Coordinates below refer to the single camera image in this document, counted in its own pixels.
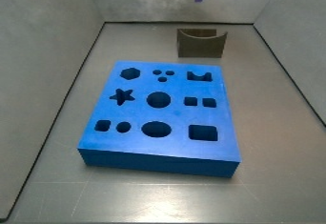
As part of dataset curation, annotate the blue foam shape board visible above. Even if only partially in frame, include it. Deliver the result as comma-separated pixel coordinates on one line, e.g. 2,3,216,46
77,61,240,177

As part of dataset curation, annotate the black curved holder stand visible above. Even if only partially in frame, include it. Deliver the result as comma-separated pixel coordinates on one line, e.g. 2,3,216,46
176,29,228,58

